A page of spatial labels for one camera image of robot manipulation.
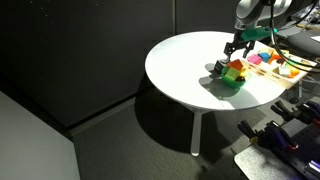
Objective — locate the yellow-orange ball toy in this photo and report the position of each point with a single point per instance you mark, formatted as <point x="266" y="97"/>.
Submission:
<point x="244" y="72"/>

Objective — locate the yellow-green block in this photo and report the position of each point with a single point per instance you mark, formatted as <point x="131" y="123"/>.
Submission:
<point x="231" y="74"/>

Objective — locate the white table leg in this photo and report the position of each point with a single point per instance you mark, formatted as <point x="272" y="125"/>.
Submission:
<point x="196" y="133"/>

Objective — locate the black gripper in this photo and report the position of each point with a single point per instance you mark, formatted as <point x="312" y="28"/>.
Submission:
<point x="242" y="37"/>

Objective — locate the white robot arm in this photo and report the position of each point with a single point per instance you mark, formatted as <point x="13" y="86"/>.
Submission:
<point x="256" y="10"/>

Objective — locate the black perforated breadboard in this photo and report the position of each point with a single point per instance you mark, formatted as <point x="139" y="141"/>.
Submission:
<point x="305" y="146"/>

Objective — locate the orange fruit toy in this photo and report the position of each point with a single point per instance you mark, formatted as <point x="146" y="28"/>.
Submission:
<point x="294" y="71"/>

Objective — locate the wooden tray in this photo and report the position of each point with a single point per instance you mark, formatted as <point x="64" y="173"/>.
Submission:
<point x="266" y="75"/>

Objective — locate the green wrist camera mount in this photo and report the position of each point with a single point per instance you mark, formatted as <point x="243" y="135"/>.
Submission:
<point x="256" y="33"/>

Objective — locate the blue block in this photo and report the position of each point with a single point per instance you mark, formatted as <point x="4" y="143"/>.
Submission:
<point x="265" y="56"/>

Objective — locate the pink block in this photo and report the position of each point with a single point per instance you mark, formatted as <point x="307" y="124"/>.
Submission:
<point x="254" y="59"/>

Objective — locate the grey block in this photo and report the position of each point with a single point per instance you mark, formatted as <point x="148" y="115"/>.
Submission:
<point x="284" y="70"/>

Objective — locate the dark red apple toy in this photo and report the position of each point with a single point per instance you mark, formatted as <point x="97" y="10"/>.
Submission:
<point x="240" y="79"/>

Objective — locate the grey metal plate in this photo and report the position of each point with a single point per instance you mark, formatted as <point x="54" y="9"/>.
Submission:
<point x="256" y="165"/>

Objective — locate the green bowl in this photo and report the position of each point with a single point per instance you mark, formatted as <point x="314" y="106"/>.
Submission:
<point x="233" y="83"/>

